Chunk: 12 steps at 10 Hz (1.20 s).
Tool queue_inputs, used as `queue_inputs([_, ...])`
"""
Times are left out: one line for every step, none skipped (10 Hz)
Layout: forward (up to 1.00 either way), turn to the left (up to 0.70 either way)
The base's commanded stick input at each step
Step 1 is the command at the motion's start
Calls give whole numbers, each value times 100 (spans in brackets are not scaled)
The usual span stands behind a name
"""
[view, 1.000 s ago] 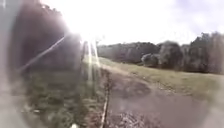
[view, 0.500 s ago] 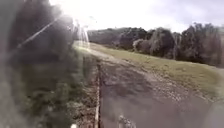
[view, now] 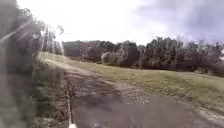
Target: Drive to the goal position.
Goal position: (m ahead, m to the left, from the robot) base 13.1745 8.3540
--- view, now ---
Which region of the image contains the row of dark trees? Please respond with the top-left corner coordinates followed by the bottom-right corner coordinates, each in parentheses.
top-left (61, 36), bottom-right (224, 78)

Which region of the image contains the rough grass verge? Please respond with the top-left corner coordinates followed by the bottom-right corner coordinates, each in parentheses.
top-left (31, 59), bottom-right (71, 128)

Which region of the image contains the green grass sports field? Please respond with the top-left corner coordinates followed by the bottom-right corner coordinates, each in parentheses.
top-left (41, 51), bottom-right (224, 116)

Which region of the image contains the pale kerb line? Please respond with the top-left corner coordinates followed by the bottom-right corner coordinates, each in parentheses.
top-left (63, 79), bottom-right (74, 128)

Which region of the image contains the dark wooded bank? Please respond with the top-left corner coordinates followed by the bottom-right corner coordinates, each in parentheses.
top-left (0, 0), bottom-right (66, 128)

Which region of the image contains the grey-brown dirt track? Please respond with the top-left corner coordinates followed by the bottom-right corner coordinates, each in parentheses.
top-left (41, 56), bottom-right (224, 128)

